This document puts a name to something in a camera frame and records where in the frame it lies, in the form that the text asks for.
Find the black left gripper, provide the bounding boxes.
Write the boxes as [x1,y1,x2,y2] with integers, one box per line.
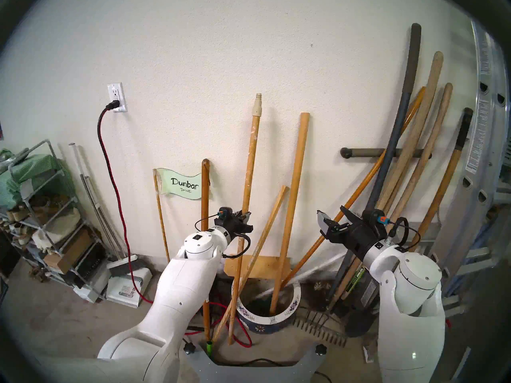
[224,211,254,239]

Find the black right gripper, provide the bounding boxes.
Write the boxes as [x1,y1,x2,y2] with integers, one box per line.
[317,205,386,264]

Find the thick plain wooden dowel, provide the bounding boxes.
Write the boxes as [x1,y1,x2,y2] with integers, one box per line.
[269,113,311,316]

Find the paint-speckled pole with threaded tip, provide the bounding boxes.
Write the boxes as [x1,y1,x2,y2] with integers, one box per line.
[228,93,263,345]

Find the floral ceramic pot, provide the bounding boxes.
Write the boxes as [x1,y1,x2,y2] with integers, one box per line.
[235,282,302,335]

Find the thin flat wooden slat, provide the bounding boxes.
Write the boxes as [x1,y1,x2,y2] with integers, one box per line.
[211,185,289,344]

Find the small plywood board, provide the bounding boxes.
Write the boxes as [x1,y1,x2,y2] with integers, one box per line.
[224,255,291,281]

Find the green and black power tool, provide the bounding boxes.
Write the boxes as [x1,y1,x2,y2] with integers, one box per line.
[345,267,378,307]

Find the blue shaft with grey grip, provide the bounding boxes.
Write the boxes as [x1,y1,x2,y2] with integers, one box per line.
[325,23,422,303]

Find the black plastic bucket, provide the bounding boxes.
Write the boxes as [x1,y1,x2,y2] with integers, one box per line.
[345,306,380,339]

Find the metal garden rake head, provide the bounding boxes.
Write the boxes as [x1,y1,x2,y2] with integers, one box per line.
[291,306,348,349]

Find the grey bristle hand broom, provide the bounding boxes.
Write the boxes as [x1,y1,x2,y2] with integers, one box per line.
[107,255,146,279]

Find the white dustpan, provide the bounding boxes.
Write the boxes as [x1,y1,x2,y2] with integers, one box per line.
[106,267,153,308]

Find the bundle of metal rods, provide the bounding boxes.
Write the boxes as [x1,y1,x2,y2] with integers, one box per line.
[82,175,126,261]

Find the black shoe box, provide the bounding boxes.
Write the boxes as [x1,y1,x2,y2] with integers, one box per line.
[74,243,108,281]

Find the white box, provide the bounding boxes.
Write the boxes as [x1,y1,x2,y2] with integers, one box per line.
[74,282,106,303]

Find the brown cardboard box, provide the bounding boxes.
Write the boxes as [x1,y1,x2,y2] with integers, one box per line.
[44,229,94,275]

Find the aluminium ladder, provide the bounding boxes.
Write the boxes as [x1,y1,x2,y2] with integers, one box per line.
[415,19,511,327]

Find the white cloth bag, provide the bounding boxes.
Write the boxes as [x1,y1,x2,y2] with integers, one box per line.
[32,209,82,251]

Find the white flat strip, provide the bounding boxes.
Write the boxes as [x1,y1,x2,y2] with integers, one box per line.
[451,346,472,381]

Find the green checked cloth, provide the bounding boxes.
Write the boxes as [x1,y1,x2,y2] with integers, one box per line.
[0,149,76,209]

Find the grey metal shoe rack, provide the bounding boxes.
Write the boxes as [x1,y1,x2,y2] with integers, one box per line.
[0,139,108,303]

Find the beige woven sandals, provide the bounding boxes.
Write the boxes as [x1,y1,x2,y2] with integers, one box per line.
[6,208,32,224]

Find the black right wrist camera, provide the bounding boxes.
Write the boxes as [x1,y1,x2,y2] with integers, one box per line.
[361,209,390,232]

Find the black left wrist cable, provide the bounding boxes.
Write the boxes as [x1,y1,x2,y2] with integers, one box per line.
[195,215,251,260]

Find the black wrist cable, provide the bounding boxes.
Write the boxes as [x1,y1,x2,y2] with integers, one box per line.
[383,217,422,253]
[195,215,251,260]

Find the glossy orange rake handle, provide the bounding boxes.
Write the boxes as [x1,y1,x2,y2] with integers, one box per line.
[277,87,426,291]

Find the dark wooden stick with cord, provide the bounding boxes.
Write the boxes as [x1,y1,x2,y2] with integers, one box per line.
[201,159,211,342]

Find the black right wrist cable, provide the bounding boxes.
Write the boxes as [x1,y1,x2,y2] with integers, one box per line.
[383,217,422,253]

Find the grey wall hook bar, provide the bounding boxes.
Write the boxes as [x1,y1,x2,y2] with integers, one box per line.
[340,147,432,160]

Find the brown handle with black grip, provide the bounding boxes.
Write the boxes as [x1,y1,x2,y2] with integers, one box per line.
[409,107,474,253]

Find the thick pale wooden tool handle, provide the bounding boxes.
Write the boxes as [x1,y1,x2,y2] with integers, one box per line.
[327,51,444,311]

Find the black base cable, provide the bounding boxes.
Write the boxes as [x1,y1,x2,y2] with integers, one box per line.
[212,358,304,369]

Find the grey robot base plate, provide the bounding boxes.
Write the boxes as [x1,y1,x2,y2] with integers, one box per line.
[188,344,328,383]

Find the red and black power cord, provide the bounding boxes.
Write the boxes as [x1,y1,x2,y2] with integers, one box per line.
[97,100,253,349]

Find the white wall outlet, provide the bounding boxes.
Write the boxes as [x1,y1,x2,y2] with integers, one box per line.
[107,82,128,113]

